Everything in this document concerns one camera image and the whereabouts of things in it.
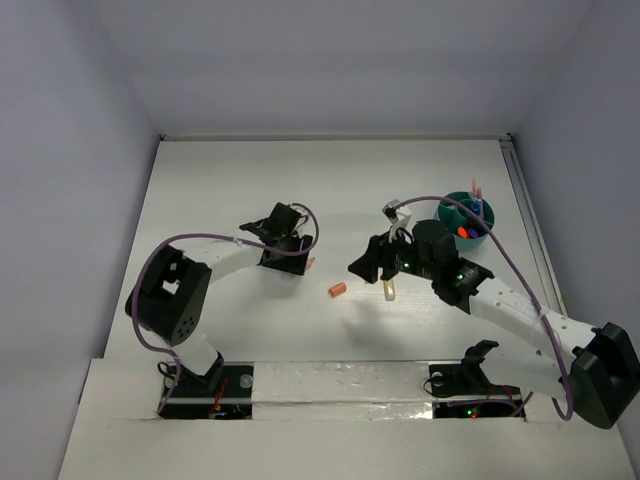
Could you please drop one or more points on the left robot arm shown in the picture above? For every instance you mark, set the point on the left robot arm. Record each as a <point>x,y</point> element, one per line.
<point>167,300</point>

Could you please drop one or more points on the clear uncapped yellow highlighter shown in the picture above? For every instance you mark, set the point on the clear uncapped yellow highlighter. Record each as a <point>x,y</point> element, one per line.
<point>389,290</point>

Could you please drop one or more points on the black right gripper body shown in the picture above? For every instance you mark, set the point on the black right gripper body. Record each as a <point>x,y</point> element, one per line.
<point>398,256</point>

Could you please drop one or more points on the teal round pen holder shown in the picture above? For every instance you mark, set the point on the teal round pen holder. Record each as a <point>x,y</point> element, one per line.
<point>453,217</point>

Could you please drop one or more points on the orange highlighter cap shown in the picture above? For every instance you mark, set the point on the orange highlighter cap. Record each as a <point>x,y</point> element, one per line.
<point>337,290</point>

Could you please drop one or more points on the clear spray bottle blue cap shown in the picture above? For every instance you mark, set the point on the clear spray bottle blue cap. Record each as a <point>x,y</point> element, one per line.
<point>476,207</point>

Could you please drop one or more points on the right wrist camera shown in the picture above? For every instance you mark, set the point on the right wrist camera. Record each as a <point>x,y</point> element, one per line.
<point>399,217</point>

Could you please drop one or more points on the purple capped black highlighter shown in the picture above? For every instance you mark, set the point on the purple capped black highlighter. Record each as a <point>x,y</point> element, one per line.
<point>476,232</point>

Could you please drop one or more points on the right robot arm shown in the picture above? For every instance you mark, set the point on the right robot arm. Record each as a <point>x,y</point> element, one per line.
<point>595,369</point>

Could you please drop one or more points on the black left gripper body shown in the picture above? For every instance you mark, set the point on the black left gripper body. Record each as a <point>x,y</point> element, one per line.
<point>288,261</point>

